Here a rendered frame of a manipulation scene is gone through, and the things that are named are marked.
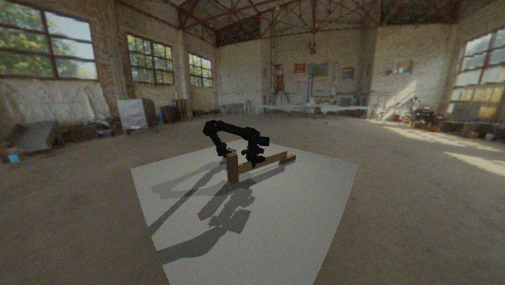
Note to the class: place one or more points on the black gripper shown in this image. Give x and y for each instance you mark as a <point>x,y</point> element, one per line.
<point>251,155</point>

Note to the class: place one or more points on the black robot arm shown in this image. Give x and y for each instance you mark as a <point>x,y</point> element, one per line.
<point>250,134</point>

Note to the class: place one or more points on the tan wooden bar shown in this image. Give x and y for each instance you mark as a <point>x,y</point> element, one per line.
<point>247,166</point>

